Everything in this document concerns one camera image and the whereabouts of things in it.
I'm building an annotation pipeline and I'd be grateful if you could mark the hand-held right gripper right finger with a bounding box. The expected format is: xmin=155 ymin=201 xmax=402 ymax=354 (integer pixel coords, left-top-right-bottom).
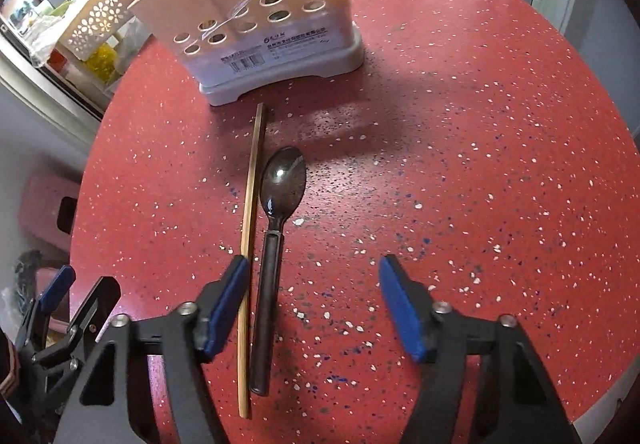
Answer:
xmin=378 ymin=254 xmax=582 ymax=444

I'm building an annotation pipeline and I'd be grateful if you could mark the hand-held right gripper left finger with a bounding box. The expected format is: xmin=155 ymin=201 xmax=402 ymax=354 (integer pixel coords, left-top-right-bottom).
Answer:
xmin=52 ymin=254 xmax=250 ymax=444

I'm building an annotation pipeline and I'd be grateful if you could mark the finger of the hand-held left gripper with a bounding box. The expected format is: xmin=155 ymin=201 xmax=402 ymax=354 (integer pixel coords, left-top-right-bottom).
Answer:
xmin=32 ymin=276 xmax=122 ymax=365
xmin=17 ymin=266 xmax=76 ymax=350

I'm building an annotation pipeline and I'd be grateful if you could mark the wooden chopstick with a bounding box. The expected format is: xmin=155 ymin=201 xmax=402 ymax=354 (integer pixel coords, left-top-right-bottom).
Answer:
xmin=239 ymin=102 xmax=265 ymax=420

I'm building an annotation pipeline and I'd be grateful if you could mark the dark translucent spoon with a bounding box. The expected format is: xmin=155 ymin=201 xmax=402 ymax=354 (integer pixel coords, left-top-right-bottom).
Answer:
xmin=248 ymin=145 xmax=307 ymax=397

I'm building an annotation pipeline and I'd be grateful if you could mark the pink plastic stool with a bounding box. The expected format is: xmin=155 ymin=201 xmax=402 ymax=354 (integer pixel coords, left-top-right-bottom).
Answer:
xmin=20 ymin=173 xmax=86 ymax=275

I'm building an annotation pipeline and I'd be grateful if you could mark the clear plastic bag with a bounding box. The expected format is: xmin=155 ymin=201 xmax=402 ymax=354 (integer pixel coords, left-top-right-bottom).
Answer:
xmin=25 ymin=14 xmax=66 ymax=68

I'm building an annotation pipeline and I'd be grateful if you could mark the beige flower-cutout storage rack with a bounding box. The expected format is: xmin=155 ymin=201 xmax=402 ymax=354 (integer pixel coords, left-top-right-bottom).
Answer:
xmin=57 ymin=0 xmax=161 ymax=95

